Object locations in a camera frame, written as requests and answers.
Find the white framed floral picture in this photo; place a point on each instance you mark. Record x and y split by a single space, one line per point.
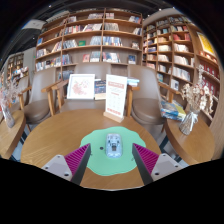
81 86

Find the blue and yellow book stack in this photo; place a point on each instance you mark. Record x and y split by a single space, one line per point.
173 110

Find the wide wooden bookshelf unit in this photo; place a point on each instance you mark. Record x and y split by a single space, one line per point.
90 36

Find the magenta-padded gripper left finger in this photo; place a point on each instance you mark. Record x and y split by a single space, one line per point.
77 159

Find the beige wooden armchair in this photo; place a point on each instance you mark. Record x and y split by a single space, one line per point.
93 68
38 106
146 106

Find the round wooden side table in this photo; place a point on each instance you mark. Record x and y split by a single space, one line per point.
10 135
191 146

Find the dark blue book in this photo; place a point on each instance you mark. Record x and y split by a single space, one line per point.
100 88

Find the green smiley mouse pad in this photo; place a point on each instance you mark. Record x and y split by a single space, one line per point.
111 165

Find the white sign on wooden stand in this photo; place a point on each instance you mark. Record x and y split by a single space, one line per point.
116 95

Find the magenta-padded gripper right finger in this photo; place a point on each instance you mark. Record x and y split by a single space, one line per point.
146 159

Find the small distant wooden bookshelf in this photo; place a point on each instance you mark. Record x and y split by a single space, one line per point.
16 65

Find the translucent light blue computer mouse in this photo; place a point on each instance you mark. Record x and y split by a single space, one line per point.
113 146

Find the curved wooden bookshelf unit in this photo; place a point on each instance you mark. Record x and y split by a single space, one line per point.
176 50

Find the light blue book stack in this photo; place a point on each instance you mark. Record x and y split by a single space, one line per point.
133 81

